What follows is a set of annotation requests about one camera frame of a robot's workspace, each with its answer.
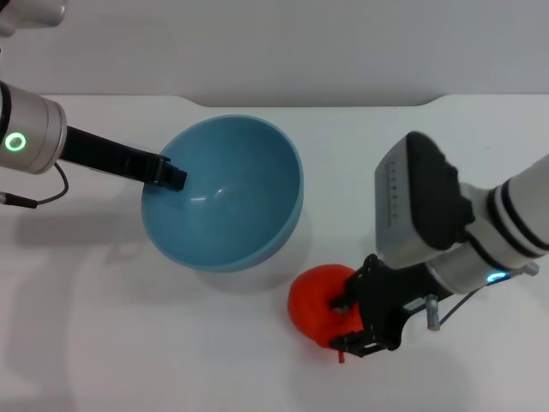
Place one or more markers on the blue ceramic bowl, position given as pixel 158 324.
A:
pixel 240 214

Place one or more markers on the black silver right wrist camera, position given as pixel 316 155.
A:
pixel 420 201

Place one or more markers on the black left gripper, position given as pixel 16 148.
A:
pixel 107 154

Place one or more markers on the orange toy fruit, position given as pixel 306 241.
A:
pixel 313 300

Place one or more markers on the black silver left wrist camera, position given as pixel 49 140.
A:
pixel 38 13

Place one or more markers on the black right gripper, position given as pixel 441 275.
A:
pixel 386 300

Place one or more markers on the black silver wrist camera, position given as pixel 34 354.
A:
pixel 420 201
pixel 38 13

